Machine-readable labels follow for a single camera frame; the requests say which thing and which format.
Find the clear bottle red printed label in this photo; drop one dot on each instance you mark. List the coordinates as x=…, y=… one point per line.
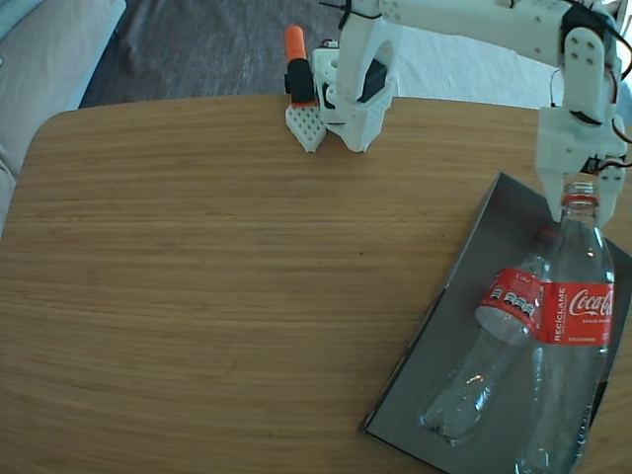
x=513, y=296

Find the grey cardboard box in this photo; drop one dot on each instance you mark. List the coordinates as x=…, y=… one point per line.
x=444, y=385

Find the blue grey blanket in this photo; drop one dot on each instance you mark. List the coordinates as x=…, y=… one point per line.
x=628, y=94

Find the white cushioned seat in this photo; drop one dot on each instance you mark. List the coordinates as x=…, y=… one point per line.
x=444, y=74

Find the orange black clamp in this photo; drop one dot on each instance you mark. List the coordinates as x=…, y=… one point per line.
x=294, y=42

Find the light grey sofa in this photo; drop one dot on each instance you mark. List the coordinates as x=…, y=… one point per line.
x=49, y=74

